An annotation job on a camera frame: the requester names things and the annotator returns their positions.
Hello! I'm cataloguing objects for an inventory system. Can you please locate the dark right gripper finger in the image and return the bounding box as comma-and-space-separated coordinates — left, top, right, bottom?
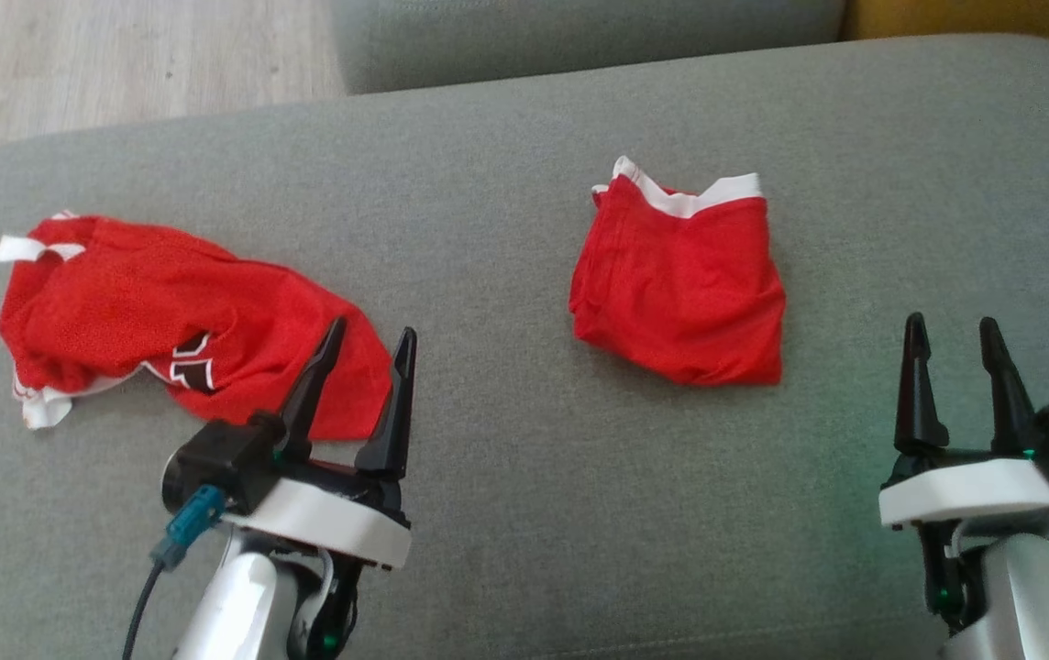
978, 317, 1037, 457
894, 313, 950, 457

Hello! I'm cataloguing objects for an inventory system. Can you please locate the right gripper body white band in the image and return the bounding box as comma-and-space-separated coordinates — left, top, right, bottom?
878, 449, 1049, 532

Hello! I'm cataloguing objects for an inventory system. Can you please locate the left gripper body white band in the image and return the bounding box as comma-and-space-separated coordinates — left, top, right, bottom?
222, 454, 414, 572

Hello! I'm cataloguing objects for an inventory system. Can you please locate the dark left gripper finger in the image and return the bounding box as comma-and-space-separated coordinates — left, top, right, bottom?
275, 316, 348, 462
356, 326, 419, 479

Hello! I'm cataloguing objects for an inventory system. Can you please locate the red jersey striped white trim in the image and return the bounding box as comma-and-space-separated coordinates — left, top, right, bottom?
0, 211, 394, 443

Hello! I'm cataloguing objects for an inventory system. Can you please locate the red shorts white waistband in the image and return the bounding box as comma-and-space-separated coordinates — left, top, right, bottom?
569, 156, 787, 387

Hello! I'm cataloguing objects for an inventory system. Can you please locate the large grey sofa seat cushion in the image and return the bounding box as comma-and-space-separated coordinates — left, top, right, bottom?
0, 35, 1049, 660

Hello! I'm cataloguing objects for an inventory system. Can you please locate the yellow sofa backrest cushion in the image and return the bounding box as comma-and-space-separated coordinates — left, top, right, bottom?
841, 0, 1049, 65

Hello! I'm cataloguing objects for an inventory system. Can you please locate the narrow grey sofa seat cushion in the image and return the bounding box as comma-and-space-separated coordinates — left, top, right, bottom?
330, 0, 848, 95

